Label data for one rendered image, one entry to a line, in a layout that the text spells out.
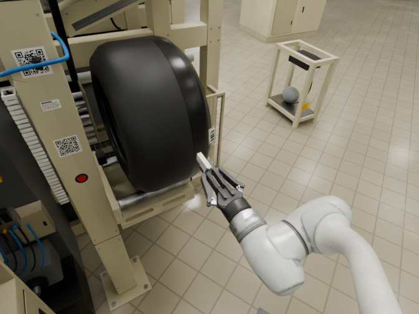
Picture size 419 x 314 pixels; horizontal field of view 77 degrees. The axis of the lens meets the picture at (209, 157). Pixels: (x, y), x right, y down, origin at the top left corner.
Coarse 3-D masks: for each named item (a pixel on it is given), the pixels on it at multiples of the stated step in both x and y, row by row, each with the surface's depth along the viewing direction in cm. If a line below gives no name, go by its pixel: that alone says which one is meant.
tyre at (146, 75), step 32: (96, 64) 87; (128, 64) 81; (160, 64) 84; (192, 64) 94; (96, 96) 114; (128, 96) 79; (160, 96) 82; (192, 96) 86; (128, 128) 81; (160, 128) 82; (192, 128) 88; (128, 160) 90; (160, 160) 87; (192, 160) 95
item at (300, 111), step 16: (288, 48) 287; (272, 64) 312; (304, 64) 280; (320, 64) 264; (336, 64) 276; (272, 80) 324; (288, 80) 339; (272, 96) 342; (288, 96) 318; (304, 96) 283; (320, 96) 301; (288, 112) 317; (304, 112) 315
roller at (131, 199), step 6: (186, 180) 122; (168, 186) 119; (174, 186) 120; (138, 192) 114; (144, 192) 114; (150, 192) 115; (156, 192) 116; (162, 192) 118; (120, 198) 112; (126, 198) 111; (132, 198) 112; (138, 198) 113; (144, 198) 114; (120, 204) 110; (126, 204) 111; (132, 204) 113
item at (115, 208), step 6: (96, 162) 123; (102, 168) 121; (102, 174) 117; (102, 180) 115; (108, 186) 112; (108, 192) 110; (108, 198) 108; (114, 198) 108; (114, 204) 106; (114, 210) 104; (120, 210) 110; (114, 216) 106; (120, 216) 108; (120, 222) 110
